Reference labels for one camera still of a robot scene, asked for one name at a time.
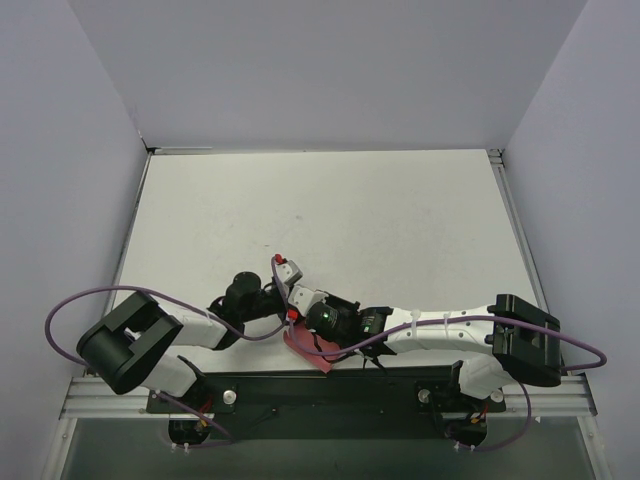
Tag pink paper box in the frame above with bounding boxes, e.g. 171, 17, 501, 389
283, 325, 341, 373

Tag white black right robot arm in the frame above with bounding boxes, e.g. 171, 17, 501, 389
301, 294, 562, 400

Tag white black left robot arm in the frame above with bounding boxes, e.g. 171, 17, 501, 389
76, 272, 287, 412

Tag aluminium front crossbar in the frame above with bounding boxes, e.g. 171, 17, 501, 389
61, 368, 597, 419

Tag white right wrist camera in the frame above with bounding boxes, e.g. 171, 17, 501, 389
288, 285, 328, 317

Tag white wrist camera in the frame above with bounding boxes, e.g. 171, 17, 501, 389
288, 285, 328, 317
273, 254, 303, 288

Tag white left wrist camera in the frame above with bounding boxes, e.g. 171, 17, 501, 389
273, 254, 303, 288

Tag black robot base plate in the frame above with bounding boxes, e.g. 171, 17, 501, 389
144, 364, 509, 442

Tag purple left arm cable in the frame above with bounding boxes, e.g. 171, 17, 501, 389
43, 254, 301, 366

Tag aluminium table frame rail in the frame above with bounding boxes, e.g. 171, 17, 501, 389
487, 148, 566, 371

